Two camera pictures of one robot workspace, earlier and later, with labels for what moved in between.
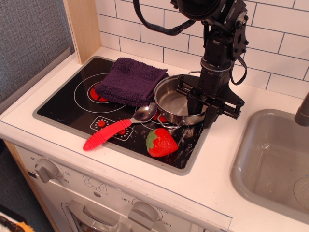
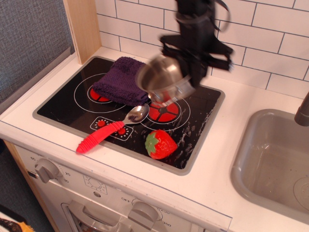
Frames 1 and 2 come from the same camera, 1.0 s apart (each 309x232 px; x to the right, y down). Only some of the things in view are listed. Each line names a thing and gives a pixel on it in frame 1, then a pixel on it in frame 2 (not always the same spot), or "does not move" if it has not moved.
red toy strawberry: x=160 y=142 does not move
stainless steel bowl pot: x=171 y=105 -> x=164 y=80
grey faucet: x=301 y=116 does not move
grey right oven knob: x=144 y=214 does not move
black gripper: x=213 y=87 -> x=197 y=47
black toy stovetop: x=71 y=105 does not move
